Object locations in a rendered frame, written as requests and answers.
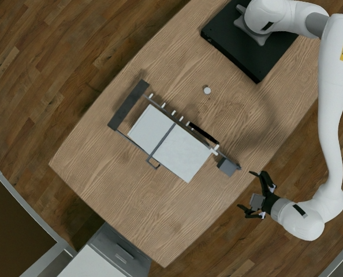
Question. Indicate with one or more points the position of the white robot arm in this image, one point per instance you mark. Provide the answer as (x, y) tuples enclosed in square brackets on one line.
[(306, 220)]

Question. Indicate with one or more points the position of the grey cylinder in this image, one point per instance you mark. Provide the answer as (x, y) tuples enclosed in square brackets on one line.
[(207, 91)]

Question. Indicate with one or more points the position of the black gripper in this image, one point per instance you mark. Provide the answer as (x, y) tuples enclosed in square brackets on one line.
[(269, 194)]

